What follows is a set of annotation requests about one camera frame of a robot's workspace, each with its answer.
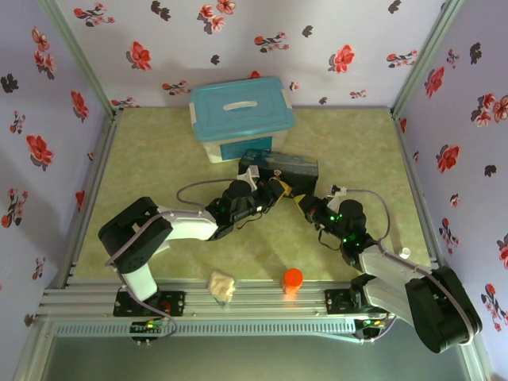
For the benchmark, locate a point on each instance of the starry night painted box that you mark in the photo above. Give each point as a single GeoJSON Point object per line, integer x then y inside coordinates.
{"type": "Point", "coordinates": [301, 168]}

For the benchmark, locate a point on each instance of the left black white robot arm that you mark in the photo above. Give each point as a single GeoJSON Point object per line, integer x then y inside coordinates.
{"type": "Point", "coordinates": [190, 228]}

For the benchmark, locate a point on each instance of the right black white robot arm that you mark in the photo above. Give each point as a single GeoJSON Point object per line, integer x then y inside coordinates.
{"type": "Point", "coordinates": [436, 309]}

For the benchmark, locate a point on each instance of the orange plastic bottle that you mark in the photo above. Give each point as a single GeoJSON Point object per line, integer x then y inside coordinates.
{"type": "Point", "coordinates": [293, 279]}

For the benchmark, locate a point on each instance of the blue-lidded plastic storage box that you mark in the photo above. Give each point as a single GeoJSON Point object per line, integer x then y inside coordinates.
{"type": "Point", "coordinates": [242, 113]}

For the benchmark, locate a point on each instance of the crumpled beige paper ball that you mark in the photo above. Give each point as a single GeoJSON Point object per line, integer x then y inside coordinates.
{"type": "Point", "coordinates": [221, 286]}

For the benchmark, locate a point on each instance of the right green circuit board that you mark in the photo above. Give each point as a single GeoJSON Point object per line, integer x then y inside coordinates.
{"type": "Point", "coordinates": [373, 323]}

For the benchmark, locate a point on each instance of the green circuit board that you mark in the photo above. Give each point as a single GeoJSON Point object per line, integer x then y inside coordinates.
{"type": "Point", "coordinates": [148, 325]}
{"type": "Point", "coordinates": [373, 323]}

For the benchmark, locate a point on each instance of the left green circuit board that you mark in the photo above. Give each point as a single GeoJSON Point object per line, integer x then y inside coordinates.
{"type": "Point", "coordinates": [148, 325]}

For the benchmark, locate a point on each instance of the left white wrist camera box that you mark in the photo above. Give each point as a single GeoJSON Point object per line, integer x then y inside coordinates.
{"type": "Point", "coordinates": [250, 176]}

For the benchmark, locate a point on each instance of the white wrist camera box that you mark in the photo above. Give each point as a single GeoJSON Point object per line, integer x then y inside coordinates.
{"type": "Point", "coordinates": [250, 176]}
{"type": "Point", "coordinates": [336, 196]}

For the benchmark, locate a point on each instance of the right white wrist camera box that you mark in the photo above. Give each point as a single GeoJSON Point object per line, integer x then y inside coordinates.
{"type": "Point", "coordinates": [336, 196]}

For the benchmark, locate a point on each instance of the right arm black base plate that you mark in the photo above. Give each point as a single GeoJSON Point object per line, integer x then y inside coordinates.
{"type": "Point", "coordinates": [337, 301]}

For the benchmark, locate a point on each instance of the aluminium frame rail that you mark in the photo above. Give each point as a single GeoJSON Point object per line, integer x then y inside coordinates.
{"type": "Point", "coordinates": [258, 305]}

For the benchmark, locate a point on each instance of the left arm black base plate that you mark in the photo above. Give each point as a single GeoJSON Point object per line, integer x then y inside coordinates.
{"type": "Point", "coordinates": [174, 303]}

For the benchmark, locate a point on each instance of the aluminium frame post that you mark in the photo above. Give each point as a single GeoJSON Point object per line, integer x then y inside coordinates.
{"type": "Point", "coordinates": [426, 55]}
{"type": "Point", "coordinates": [79, 55]}

